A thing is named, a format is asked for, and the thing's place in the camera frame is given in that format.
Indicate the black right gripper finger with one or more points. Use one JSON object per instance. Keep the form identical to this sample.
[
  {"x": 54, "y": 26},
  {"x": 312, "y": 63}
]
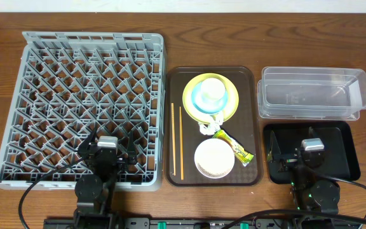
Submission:
[
  {"x": 274, "y": 152},
  {"x": 312, "y": 133}
]

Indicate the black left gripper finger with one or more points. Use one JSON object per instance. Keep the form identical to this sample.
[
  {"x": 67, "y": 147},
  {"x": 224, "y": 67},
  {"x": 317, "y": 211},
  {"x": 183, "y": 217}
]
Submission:
[
  {"x": 90, "y": 139},
  {"x": 132, "y": 156}
]

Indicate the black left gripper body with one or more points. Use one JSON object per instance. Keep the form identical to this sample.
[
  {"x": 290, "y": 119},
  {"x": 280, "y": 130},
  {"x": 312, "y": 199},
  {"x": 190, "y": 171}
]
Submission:
[{"x": 105, "y": 175}]

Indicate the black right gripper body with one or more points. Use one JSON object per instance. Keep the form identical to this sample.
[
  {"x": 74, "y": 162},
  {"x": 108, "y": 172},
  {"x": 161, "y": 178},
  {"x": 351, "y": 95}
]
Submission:
[{"x": 287, "y": 163}]

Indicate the yellow green snack wrapper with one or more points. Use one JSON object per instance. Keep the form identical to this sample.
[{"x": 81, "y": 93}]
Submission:
[{"x": 239, "y": 151}]

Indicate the white paper bowl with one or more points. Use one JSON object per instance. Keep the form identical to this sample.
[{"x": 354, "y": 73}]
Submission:
[{"x": 214, "y": 158}]

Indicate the wooden chopstick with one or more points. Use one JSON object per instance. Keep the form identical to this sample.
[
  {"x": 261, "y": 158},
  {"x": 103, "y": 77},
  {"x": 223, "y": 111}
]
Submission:
[
  {"x": 181, "y": 145},
  {"x": 173, "y": 138}
]

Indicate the white paper tissue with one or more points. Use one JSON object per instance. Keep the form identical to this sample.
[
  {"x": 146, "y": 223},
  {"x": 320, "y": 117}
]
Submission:
[{"x": 213, "y": 125}]

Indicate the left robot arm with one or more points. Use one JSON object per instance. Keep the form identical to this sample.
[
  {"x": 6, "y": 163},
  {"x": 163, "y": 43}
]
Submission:
[{"x": 94, "y": 191}]

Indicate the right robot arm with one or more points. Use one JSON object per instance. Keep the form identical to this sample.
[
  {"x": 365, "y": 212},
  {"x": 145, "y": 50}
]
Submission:
[{"x": 310, "y": 191}]

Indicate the grey plastic dishwasher rack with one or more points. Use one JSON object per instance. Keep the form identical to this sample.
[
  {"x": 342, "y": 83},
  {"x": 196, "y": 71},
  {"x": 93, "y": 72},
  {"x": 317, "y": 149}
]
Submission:
[{"x": 68, "y": 84}]

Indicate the black plastic tray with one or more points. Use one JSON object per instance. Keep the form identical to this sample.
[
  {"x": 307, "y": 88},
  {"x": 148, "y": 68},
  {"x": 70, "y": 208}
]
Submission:
[{"x": 340, "y": 155}]

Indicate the clear plastic bin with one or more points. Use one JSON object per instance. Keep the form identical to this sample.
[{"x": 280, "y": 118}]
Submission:
[{"x": 311, "y": 93}]

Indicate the dark brown serving tray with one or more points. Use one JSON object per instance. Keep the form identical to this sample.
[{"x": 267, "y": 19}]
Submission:
[{"x": 243, "y": 126}]

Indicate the yellow plate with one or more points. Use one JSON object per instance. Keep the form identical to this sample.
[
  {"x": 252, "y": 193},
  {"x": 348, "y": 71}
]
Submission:
[{"x": 232, "y": 102}]

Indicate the light blue bowl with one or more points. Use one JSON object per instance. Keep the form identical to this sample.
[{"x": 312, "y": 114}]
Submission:
[{"x": 205, "y": 105}]

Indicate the cream white cup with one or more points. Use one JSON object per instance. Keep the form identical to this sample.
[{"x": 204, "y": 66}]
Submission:
[{"x": 212, "y": 89}]

